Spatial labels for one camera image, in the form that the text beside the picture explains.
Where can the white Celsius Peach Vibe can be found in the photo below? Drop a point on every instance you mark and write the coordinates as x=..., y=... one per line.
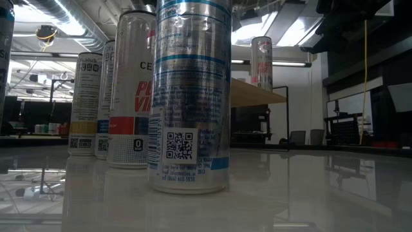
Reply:
x=128, y=96
x=261, y=64

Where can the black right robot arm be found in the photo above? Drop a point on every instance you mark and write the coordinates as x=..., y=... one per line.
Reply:
x=347, y=29

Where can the blue silver Red Bull can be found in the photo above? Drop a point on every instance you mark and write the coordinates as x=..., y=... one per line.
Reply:
x=190, y=96

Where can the black cart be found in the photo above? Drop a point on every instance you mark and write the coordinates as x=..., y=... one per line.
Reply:
x=249, y=124

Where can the grey chair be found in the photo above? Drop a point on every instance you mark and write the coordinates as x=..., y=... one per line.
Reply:
x=317, y=137
x=297, y=137

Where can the ceiling tube light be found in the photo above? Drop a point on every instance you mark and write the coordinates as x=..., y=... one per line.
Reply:
x=291, y=64

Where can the white Celsius can blue band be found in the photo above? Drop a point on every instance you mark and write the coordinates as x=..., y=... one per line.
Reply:
x=104, y=106

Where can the white Celsius can yellow band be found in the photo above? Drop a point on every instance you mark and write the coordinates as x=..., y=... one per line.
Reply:
x=84, y=106

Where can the black perforated rack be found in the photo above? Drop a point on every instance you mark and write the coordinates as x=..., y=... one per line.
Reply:
x=346, y=130

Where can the red bin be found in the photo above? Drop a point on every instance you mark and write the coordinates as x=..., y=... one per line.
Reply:
x=383, y=144

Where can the grey angled panel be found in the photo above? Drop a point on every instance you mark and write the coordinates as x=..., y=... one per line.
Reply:
x=402, y=96

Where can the white Celsius can blue logo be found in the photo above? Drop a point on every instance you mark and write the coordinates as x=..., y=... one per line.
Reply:
x=4, y=48

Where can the grey rectangular ceiling duct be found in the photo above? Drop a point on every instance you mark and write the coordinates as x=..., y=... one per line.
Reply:
x=286, y=22

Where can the silver spiral ceiling duct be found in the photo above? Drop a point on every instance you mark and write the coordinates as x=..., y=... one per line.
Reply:
x=48, y=8

